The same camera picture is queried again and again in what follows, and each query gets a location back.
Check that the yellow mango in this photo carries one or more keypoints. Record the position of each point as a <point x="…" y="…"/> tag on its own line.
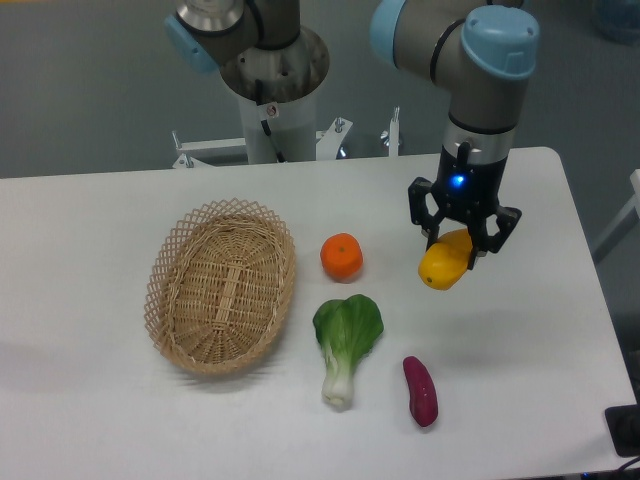
<point x="446" y="261"/>

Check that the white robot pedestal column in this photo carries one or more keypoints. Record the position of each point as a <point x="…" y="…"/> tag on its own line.
<point x="277" y="132"/>

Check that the woven wicker basket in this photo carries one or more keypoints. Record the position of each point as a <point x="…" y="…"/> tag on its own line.
<point x="220" y="288"/>

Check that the purple sweet potato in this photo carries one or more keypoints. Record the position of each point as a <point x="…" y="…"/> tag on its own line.
<point x="423" y="402"/>

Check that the white metal base frame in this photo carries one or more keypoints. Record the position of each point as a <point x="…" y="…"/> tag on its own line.
<point x="330" y="144"/>

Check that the green bok choy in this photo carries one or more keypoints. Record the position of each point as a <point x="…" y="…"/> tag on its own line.
<point x="346" y="331"/>

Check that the white furniture leg right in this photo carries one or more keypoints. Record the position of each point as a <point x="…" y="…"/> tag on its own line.
<point x="621" y="224"/>

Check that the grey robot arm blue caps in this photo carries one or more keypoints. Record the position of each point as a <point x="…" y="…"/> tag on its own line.
<point x="482" y="52"/>

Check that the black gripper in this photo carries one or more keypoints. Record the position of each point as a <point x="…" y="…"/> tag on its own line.
<point x="470" y="187"/>

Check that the black device at table edge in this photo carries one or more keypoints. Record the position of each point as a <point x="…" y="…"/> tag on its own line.
<point x="623" y="425"/>

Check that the orange tangerine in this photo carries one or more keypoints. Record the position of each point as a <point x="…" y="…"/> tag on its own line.
<point x="341" y="257"/>

